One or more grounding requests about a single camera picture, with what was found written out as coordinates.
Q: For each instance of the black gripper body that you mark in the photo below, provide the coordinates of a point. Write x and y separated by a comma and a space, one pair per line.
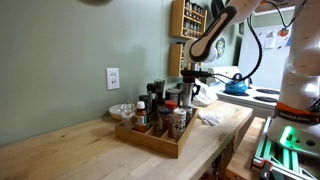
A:
189, 76

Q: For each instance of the white spice container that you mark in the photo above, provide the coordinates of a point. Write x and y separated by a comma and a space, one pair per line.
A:
178, 122

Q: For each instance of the red lid spice jar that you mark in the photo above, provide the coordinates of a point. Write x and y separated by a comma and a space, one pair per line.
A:
169, 106

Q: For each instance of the brown spice jar blue lid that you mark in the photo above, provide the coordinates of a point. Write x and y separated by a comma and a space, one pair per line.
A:
163, 120

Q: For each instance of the upper wooden spice rack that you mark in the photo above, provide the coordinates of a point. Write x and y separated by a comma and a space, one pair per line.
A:
188, 19

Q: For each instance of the hot sauce bottle white cap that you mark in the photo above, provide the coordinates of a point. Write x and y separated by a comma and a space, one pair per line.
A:
140, 117

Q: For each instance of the wooden spice tray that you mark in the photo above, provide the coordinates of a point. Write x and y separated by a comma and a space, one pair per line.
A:
164, 144

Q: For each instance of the large crumpled white paper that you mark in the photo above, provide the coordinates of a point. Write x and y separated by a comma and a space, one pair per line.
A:
205, 96

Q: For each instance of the tall steel pepper grinder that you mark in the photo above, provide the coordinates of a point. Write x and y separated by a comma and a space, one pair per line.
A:
159, 90

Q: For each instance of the small crumpled white napkin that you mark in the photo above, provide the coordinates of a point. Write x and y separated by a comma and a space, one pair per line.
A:
210, 118

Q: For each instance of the blue kettle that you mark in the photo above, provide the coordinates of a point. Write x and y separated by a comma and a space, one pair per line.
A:
236, 85

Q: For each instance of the clear glass jar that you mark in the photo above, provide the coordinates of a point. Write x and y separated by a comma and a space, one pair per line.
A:
127, 114

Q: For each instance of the white stove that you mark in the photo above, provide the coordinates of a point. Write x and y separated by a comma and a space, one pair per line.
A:
261, 100

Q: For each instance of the white bowl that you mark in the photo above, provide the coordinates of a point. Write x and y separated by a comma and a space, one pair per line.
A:
115, 112

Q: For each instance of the white refrigerator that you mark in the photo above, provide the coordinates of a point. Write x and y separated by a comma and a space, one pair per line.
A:
275, 42

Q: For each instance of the white wall outlet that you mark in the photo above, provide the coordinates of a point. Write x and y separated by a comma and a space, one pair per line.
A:
112, 78

